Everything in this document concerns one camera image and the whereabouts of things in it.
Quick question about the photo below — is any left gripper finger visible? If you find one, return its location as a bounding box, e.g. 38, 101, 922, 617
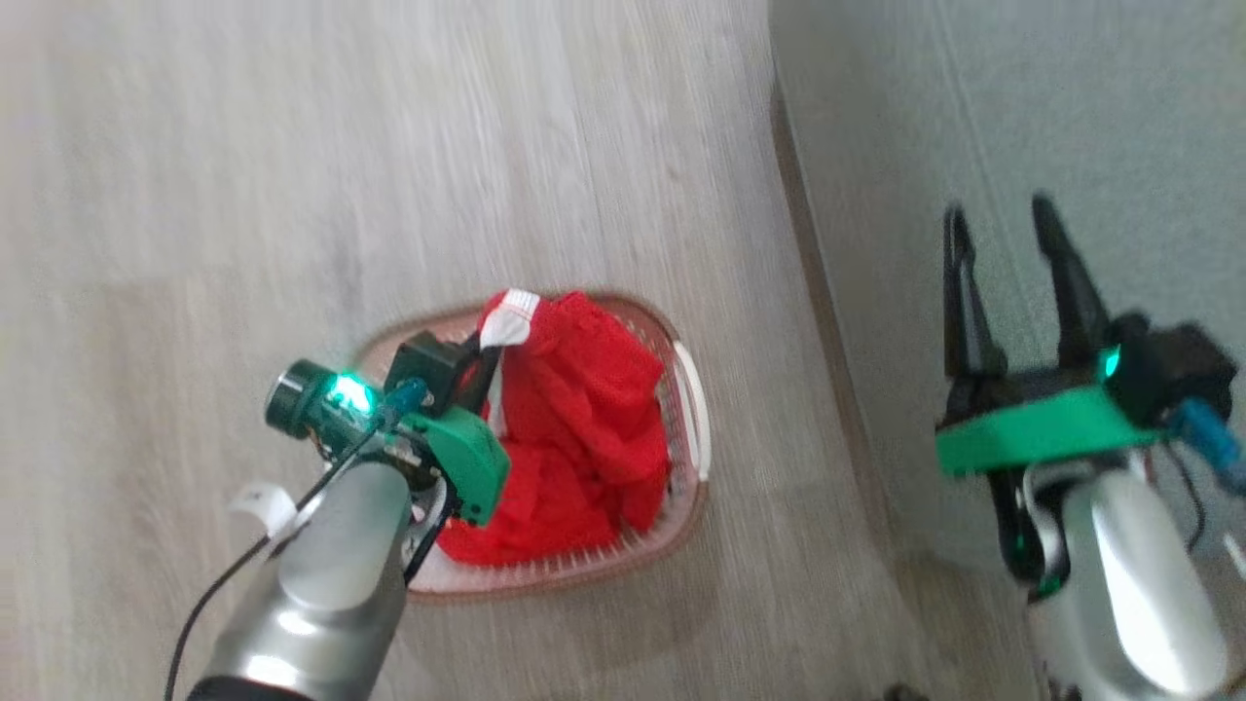
456, 334, 507, 418

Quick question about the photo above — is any grey and yellow sofa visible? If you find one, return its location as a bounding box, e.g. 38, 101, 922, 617
769, 0, 1246, 701

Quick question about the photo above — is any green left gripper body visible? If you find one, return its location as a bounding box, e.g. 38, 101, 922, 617
397, 404, 513, 529

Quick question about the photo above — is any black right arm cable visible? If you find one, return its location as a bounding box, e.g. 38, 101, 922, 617
1160, 443, 1210, 558

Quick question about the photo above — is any blue cable plug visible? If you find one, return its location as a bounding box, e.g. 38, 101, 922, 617
384, 378, 435, 422
1172, 397, 1246, 490

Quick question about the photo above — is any red clothing with print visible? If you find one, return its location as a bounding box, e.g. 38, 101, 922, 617
436, 288, 675, 569

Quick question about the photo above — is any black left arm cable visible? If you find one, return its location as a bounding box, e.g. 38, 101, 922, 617
164, 419, 390, 701

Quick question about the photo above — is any white brown-rimmed laundry basket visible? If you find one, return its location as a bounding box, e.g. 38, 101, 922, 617
354, 290, 714, 601

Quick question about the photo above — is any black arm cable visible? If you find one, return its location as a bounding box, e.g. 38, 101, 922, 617
164, 419, 390, 701
1160, 443, 1210, 558

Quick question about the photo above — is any white cable clip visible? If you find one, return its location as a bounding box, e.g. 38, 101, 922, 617
228, 481, 299, 538

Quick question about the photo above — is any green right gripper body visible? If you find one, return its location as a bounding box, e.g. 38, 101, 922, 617
934, 358, 1171, 480

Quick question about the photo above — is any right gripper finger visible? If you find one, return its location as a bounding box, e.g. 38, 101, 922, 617
1030, 192, 1117, 373
940, 202, 1009, 383

